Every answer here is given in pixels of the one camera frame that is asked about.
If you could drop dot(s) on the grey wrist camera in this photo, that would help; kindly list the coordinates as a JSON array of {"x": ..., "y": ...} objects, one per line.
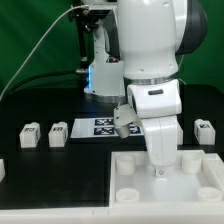
[{"x": 124, "y": 115}]

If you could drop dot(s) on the white L-shaped obstacle fence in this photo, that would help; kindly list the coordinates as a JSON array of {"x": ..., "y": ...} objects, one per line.
[{"x": 176, "y": 213}]

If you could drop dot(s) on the white fiducial marker sheet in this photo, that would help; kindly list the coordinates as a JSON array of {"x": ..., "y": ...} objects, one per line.
[{"x": 93, "y": 128}]

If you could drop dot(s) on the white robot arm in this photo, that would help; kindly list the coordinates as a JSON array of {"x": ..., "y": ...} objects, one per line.
[{"x": 147, "y": 36}]

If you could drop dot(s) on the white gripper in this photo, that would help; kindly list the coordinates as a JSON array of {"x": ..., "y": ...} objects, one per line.
[{"x": 157, "y": 107}]

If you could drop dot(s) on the white square table top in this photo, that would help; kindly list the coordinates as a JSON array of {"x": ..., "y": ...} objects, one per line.
[{"x": 194, "y": 177}]

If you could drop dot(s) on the black camera stand pole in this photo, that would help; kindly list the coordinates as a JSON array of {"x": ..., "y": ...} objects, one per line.
[{"x": 85, "y": 23}]

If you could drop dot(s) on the white part at left edge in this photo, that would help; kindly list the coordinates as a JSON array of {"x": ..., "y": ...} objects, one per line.
[{"x": 2, "y": 170}]

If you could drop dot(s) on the grey camera on stand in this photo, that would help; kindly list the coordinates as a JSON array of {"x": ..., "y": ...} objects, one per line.
[{"x": 100, "y": 13}]

